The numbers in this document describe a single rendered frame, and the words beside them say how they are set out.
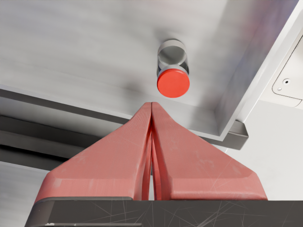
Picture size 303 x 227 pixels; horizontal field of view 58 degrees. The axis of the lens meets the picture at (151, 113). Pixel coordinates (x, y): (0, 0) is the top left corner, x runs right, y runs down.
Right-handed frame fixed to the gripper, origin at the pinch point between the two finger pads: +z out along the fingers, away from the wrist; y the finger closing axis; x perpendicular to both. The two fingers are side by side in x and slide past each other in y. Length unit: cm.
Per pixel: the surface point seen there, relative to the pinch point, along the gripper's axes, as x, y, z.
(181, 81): 0.6, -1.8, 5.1
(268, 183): 123, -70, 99
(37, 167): 10.6, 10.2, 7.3
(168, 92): 1.4, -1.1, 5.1
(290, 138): 86, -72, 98
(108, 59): 1.4, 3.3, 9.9
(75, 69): 2.3, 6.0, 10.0
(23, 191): 18.7, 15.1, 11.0
